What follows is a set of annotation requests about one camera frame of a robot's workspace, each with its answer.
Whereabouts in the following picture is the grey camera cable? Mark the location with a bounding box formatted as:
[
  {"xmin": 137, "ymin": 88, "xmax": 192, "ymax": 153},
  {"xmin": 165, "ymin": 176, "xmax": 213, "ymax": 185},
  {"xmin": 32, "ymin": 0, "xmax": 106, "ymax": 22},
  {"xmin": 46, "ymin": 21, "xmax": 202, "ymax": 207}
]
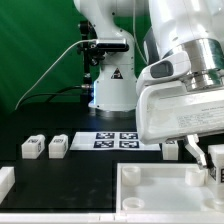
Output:
[{"xmin": 14, "ymin": 39, "xmax": 98, "ymax": 111}]

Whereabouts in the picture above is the white square table top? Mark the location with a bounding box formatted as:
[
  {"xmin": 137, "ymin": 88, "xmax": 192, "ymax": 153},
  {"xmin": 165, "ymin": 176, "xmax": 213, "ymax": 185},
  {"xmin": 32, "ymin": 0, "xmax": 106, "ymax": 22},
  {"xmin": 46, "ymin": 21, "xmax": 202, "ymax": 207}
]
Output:
[{"xmin": 116, "ymin": 163, "xmax": 224, "ymax": 214}]

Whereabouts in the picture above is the white sheet with tags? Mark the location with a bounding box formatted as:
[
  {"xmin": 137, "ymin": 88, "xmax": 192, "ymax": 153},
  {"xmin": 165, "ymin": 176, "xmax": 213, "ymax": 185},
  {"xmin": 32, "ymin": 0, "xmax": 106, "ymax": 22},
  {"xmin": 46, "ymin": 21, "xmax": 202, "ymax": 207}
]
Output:
[{"xmin": 70, "ymin": 131, "xmax": 160, "ymax": 151}]

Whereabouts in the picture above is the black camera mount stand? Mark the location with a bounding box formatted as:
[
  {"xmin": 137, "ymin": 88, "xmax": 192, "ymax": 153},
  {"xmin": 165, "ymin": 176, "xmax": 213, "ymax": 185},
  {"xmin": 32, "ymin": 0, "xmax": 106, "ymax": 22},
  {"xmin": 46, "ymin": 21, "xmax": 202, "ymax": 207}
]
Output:
[{"xmin": 77, "ymin": 20, "xmax": 105, "ymax": 90}]

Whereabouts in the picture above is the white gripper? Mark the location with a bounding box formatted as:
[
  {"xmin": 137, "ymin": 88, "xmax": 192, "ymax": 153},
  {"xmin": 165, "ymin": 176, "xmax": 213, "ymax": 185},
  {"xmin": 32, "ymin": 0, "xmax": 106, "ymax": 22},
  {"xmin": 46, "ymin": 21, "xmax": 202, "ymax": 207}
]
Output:
[{"xmin": 136, "ymin": 81, "xmax": 224, "ymax": 169}]

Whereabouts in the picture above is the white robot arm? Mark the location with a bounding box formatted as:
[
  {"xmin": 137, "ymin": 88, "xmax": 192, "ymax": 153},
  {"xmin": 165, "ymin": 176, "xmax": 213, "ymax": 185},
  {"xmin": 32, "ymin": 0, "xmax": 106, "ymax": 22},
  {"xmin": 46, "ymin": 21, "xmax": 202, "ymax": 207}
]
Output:
[{"xmin": 73, "ymin": 0, "xmax": 224, "ymax": 168}]

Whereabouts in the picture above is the black base cable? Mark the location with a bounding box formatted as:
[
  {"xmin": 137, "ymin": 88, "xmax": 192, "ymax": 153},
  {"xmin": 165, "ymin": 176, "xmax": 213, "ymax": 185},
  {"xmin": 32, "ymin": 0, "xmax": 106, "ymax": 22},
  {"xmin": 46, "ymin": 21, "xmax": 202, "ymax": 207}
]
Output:
[{"xmin": 19, "ymin": 84, "xmax": 95, "ymax": 105}]

